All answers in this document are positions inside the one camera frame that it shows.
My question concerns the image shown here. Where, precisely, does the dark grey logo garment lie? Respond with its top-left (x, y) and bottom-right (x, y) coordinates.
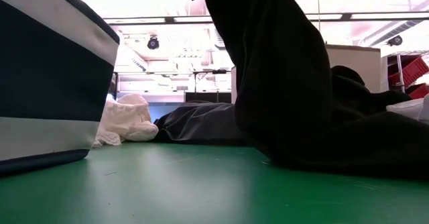
top-left (154, 100), bottom-right (249, 146)

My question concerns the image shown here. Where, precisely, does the black garment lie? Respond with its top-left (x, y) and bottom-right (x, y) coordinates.
top-left (184, 0), bottom-right (429, 180)

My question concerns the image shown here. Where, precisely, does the white lace knit garment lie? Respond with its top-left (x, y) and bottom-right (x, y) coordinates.
top-left (92, 93), bottom-right (160, 148)

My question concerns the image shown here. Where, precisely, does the black ceiling dome fixture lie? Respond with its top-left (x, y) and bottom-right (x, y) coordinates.
top-left (387, 35), bottom-right (404, 47)
top-left (147, 36), bottom-right (161, 50)

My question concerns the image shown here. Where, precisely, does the green table mat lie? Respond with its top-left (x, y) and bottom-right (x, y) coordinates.
top-left (0, 142), bottom-right (429, 224)

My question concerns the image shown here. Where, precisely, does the black overhead light bar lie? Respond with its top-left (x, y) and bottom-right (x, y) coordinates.
top-left (102, 11), bottom-right (429, 25)

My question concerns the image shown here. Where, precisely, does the beige fabric storage box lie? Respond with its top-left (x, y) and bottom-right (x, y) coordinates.
top-left (230, 44), bottom-right (382, 104)

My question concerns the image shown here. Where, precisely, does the navy white striped fabric bin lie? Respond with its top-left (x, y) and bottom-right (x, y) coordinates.
top-left (0, 0), bottom-right (121, 177)

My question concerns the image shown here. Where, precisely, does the metal shelf rack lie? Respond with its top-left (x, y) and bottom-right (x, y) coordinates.
top-left (385, 50), bottom-right (429, 100)

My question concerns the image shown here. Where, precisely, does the red storage bin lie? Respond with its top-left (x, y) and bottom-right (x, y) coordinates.
top-left (405, 82), bottom-right (429, 100)
top-left (388, 56), bottom-right (429, 87)

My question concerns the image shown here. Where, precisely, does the thin hanging wire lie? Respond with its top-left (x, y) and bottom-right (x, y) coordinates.
top-left (316, 0), bottom-right (322, 34)

